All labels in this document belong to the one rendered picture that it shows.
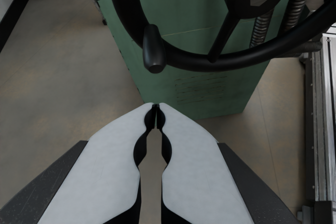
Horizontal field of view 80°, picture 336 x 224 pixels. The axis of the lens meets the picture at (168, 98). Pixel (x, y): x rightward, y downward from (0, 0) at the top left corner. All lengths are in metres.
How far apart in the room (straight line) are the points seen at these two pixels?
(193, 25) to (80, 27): 1.21
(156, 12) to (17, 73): 1.26
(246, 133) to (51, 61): 1.24
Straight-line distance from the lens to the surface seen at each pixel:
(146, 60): 0.21
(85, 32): 1.56
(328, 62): 1.08
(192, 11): 0.48
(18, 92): 1.50
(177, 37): 0.52
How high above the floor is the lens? 0.95
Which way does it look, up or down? 61 degrees down
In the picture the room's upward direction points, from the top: 13 degrees counter-clockwise
